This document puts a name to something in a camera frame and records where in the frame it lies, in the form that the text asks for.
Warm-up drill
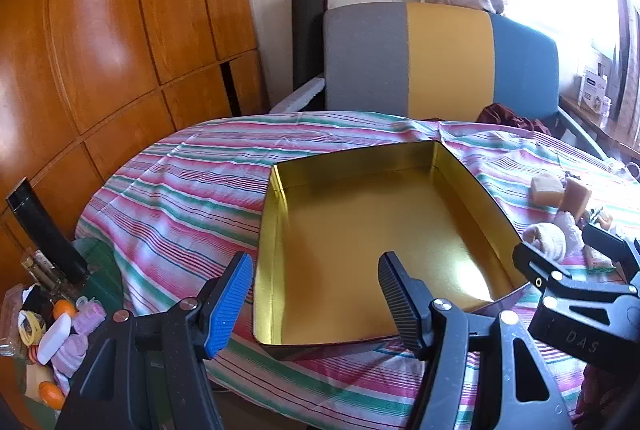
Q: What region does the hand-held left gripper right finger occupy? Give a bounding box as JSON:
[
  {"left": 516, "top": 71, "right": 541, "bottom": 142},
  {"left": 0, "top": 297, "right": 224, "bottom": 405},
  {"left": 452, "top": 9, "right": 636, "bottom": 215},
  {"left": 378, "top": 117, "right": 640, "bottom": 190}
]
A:
[{"left": 377, "top": 251, "right": 572, "bottom": 430}]

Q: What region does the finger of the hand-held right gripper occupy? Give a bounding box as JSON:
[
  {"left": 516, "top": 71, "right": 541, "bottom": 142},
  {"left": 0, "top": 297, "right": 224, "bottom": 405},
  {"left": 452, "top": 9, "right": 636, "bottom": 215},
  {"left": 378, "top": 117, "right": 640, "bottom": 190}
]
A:
[
  {"left": 581, "top": 223, "right": 640, "bottom": 292},
  {"left": 513, "top": 243, "right": 640, "bottom": 368}
]

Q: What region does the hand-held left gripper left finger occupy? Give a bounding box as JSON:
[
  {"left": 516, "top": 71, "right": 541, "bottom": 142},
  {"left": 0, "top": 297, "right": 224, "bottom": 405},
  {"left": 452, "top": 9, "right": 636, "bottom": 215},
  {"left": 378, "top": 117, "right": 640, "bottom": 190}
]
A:
[{"left": 55, "top": 252, "right": 254, "bottom": 430}]

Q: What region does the pink white soap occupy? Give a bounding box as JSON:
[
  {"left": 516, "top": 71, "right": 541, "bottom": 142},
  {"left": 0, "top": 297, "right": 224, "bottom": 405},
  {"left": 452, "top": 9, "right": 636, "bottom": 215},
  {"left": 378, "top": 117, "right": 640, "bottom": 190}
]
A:
[{"left": 552, "top": 209, "right": 585, "bottom": 252}]

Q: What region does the gold tin box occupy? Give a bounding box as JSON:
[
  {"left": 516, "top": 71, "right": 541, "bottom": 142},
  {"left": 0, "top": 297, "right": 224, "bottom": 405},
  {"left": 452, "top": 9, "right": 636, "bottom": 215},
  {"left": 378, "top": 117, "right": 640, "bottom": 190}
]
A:
[{"left": 252, "top": 141, "right": 531, "bottom": 361}]

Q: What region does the wooden desk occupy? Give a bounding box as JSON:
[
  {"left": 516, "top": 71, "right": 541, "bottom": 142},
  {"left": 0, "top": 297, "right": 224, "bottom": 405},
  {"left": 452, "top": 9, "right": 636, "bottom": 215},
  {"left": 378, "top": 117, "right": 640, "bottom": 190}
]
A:
[{"left": 557, "top": 94, "right": 640, "bottom": 161}]

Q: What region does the striped tablecloth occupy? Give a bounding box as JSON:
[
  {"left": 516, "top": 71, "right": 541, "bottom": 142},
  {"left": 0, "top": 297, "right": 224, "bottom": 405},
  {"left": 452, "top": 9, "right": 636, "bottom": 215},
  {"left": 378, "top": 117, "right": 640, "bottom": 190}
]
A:
[{"left": 75, "top": 110, "right": 640, "bottom": 427}]

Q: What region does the maroon cloth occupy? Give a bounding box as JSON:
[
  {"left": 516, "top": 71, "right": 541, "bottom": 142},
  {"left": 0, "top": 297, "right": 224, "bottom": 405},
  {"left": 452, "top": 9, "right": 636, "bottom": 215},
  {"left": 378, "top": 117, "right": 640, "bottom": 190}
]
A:
[{"left": 475, "top": 103, "right": 551, "bottom": 134}]

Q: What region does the white carton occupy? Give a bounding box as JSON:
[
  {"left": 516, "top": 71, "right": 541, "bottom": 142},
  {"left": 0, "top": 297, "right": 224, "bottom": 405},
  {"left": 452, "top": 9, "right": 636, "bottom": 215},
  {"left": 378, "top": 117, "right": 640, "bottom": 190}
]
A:
[{"left": 577, "top": 65, "right": 609, "bottom": 111}]

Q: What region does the white soap case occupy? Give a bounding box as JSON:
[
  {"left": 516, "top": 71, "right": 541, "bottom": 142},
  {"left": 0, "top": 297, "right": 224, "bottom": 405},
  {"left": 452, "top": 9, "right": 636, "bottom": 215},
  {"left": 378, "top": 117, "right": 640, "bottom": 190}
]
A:
[{"left": 37, "top": 313, "right": 72, "bottom": 365}]

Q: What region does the black bottle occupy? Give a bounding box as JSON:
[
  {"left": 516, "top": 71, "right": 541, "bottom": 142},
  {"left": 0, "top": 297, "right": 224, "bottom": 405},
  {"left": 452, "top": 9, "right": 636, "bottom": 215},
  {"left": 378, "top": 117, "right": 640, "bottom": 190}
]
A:
[{"left": 6, "top": 177, "right": 89, "bottom": 286}]

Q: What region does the grey yellow blue chair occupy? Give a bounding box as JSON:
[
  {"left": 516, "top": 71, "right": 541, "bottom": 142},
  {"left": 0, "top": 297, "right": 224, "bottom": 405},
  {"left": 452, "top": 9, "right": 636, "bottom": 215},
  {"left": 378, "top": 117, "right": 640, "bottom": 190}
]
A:
[{"left": 322, "top": 2, "right": 608, "bottom": 161}]

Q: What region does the white foam piece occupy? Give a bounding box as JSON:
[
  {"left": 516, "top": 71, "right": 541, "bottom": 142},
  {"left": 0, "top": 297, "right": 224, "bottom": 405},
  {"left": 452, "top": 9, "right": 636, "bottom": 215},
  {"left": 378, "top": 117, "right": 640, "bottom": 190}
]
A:
[{"left": 272, "top": 78, "right": 326, "bottom": 113}]

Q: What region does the black roll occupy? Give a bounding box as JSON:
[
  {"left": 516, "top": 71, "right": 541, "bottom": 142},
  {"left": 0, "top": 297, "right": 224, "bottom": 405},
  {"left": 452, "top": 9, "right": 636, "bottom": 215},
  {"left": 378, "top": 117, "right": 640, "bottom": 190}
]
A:
[{"left": 291, "top": 0, "right": 329, "bottom": 98}]

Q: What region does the wooden wardrobe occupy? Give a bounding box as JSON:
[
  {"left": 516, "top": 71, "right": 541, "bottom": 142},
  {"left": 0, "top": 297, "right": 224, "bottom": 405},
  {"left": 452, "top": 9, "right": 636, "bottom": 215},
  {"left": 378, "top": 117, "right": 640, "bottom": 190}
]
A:
[{"left": 0, "top": 0, "right": 271, "bottom": 271}]

